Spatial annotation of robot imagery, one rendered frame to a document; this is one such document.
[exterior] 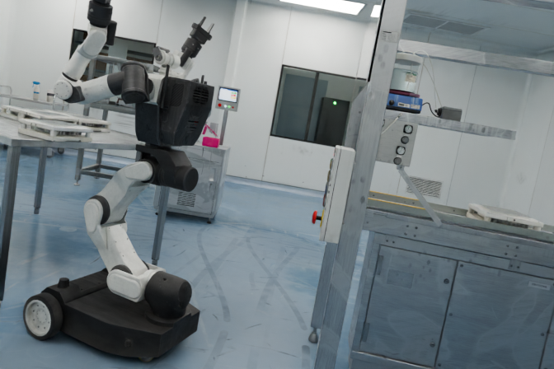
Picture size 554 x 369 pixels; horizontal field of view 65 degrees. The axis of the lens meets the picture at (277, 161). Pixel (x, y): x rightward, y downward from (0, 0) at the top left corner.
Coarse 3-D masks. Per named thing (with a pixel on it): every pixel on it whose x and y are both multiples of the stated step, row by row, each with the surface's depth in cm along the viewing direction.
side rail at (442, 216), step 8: (368, 200) 194; (376, 200) 194; (384, 208) 194; (392, 208) 193; (400, 208) 193; (408, 208) 192; (416, 208) 192; (424, 216) 192; (440, 216) 191; (448, 216) 190; (456, 216) 190; (472, 224) 189; (480, 224) 189; (488, 224) 188; (496, 224) 188; (504, 224) 188; (512, 232) 187; (520, 232) 187; (528, 232) 187; (536, 232) 186; (544, 232) 186; (552, 240) 186
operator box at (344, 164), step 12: (336, 156) 116; (348, 156) 115; (336, 168) 116; (348, 168) 116; (336, 180) 116; (348, 180) 116; (336, 192) 116; (336, 204) 117; (324, 216) 117; (336, 216) 117; (324, 228) 118; (336, 228) 117; (324, 240) 118; (336, 240) 118
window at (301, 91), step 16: (288, 80) 694; (304, 80) 695; (320, 80) 695; (336, 80) 695; (352, 80) 696; (288, 96) 697; (304, 96) 697; (320, 96) 698; (336, 96) 698; (288, 112) 699; (304, 112) 700; (320, 112) 700; (336, 112) 700; (272, 128) 702; (288, 128) 702; (304, 128) 703; (320, 128) 703; (336, 128) 703; (336, 144) 706
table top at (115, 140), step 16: (0, 128) 222; (16, 128) 233; (16, 144) 198; (32, 144) 204; (48, 144) 211; (64, 144) 218; (80, 144) 226; (96, 144) 234; (112, 144) 243; (128, 144) 252
